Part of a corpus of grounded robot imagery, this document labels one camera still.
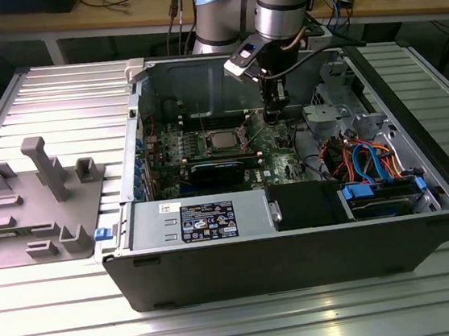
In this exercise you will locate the silver topped CPU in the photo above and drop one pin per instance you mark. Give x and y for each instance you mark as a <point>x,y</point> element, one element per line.
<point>224,140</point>

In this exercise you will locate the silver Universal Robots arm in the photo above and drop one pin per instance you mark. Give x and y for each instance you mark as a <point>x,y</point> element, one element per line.
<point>224,26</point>

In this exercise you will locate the CPU socket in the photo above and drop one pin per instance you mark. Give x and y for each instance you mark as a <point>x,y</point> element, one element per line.
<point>207,142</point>

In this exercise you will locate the silver metal disk bay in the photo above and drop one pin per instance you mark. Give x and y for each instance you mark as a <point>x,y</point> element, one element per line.
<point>320,118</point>

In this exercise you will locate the green motherboard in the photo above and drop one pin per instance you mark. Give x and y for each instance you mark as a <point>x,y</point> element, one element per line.
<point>276,162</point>

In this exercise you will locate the black graphics card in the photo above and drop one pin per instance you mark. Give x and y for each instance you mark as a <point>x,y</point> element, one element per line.
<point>217,173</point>

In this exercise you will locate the small black adapter box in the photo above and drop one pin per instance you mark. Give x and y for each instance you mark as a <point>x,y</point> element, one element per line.
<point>345,2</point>

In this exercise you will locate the hard disk in blue carrier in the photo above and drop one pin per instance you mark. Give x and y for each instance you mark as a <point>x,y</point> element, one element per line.
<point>378,203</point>

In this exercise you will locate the black and grey PC case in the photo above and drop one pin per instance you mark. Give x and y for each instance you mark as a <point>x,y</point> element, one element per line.
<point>260,265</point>

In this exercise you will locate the grey power supply unit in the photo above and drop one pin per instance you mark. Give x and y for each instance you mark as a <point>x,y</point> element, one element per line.
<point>154,224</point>

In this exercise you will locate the blue plastic case latch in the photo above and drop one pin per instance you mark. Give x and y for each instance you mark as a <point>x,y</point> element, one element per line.
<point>102,234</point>

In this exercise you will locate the wooden workbench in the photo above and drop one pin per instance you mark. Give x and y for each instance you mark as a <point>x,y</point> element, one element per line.
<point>50,23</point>

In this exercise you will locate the grey plastic parts rack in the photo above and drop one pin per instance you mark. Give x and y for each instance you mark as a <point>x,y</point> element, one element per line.
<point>19,217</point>

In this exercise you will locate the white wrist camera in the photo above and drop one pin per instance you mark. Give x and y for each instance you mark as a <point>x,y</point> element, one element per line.
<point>239,63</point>

